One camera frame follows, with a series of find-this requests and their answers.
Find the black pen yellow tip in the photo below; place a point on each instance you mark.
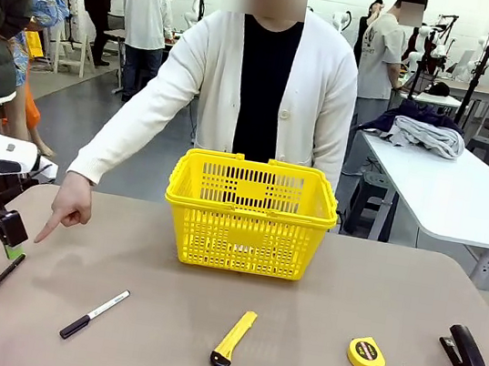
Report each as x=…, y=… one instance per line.
x=0, y=279

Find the yellow black utility knife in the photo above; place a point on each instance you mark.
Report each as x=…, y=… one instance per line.
x=232, y=340

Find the yellow tape measure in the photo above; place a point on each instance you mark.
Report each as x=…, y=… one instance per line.
x=364, y=353

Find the person's right forearm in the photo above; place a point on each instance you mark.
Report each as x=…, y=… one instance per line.
x=118, y=136

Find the yellow plastic shopping basket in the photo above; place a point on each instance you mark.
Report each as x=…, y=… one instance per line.
x=245, y=238

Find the person in white cardigan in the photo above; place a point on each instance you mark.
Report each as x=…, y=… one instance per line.
x=215, y=73

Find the person in white shirt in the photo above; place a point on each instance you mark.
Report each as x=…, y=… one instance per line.
x=148, y=12

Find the person in grey t-shirt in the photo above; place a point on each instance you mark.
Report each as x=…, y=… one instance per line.
x=384, y=52

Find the person's right hand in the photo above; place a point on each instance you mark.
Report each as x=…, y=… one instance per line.
x=73, y=203

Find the white marker black cap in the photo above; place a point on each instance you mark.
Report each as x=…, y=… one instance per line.
x=96, y=313

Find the white step stool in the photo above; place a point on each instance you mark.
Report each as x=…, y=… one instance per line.
x=72, y=53

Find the yellow floor sign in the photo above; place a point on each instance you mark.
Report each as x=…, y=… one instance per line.
x=34, y=45

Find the blue patterned shirt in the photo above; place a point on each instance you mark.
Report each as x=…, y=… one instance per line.
x=50, y=6

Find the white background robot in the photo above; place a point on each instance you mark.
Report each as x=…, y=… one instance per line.
x=191, y=0

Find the navy garment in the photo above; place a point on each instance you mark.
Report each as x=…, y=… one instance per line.
x=421, y=112

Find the grey white garment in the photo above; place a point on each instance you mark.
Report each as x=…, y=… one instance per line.
x=431, y=135

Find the black stapler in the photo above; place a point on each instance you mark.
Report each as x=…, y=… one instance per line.
x=467, y=359

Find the dark grey stool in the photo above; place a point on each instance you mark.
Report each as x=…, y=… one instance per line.
x=483, y=147

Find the black tripod stand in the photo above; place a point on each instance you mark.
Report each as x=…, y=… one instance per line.
x=479, y=75

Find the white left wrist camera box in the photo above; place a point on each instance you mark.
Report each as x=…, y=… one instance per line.
x=0, y=153

